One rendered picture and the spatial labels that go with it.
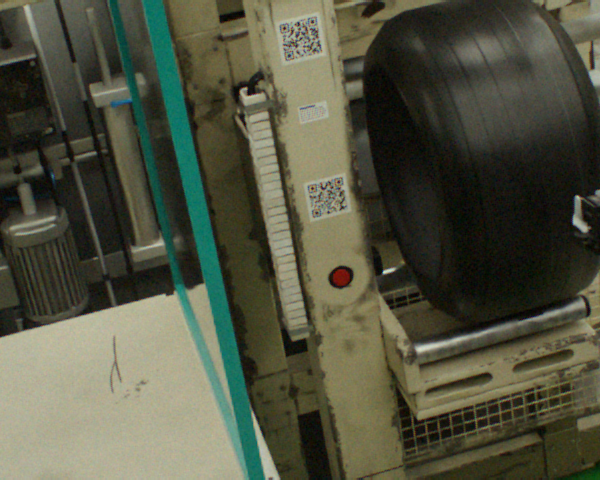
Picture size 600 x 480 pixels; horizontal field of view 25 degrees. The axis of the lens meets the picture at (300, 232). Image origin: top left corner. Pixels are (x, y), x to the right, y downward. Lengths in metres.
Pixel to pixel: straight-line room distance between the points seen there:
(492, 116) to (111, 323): 0.70
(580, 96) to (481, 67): 0.17
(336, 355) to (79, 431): 0.82
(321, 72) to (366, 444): 0.75
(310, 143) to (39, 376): 0.66
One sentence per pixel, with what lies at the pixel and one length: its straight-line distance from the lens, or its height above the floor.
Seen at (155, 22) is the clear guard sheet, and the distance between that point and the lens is 1.28.
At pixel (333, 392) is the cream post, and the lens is 2.50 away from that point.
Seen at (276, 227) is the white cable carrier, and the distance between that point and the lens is 2.32.
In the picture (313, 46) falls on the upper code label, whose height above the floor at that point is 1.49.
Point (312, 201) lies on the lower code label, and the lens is 2.31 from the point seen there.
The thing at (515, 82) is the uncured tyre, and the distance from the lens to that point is 2.22.
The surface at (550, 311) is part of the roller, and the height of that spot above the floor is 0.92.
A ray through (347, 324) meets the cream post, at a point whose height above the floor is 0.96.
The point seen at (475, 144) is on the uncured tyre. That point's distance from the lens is 2.18.
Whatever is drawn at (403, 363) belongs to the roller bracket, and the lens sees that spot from 2.37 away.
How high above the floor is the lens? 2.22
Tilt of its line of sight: 27 degrees down
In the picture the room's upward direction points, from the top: 10 degrees counter-clockwise
